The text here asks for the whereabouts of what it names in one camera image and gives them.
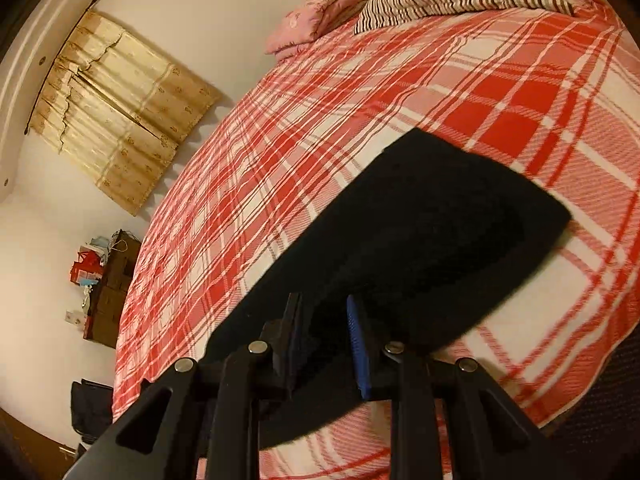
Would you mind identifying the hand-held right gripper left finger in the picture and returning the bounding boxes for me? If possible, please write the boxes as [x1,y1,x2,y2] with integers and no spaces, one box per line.
[65,292,304,480]

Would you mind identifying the brown wooden door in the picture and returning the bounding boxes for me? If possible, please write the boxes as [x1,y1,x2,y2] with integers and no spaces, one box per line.
[0,406,82,480]

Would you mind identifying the bed with red plaid sheet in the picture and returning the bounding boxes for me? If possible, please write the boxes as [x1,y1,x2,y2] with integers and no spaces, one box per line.
[111,0,640,480]

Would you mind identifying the black pants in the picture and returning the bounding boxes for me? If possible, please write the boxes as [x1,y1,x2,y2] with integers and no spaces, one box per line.
[205,127,574,449]

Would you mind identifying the pink folded blanket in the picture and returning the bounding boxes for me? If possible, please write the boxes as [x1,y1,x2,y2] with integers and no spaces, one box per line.
[265,0,371,57]

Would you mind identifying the red gift bag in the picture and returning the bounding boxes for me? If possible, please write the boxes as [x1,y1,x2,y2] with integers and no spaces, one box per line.
[70,245,104,286]

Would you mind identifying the dark wooden desk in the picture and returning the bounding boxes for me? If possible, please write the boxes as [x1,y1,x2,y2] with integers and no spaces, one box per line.
[82,229,144,349]

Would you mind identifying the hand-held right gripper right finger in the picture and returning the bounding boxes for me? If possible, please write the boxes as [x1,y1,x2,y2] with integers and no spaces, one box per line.
[346,293,551,480]

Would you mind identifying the black folding chair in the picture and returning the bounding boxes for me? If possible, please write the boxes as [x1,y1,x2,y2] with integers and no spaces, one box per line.
[70,379,116,447]

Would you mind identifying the beige floral window curtain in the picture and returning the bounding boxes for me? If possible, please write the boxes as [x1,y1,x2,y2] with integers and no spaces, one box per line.
[26,9,224,217]

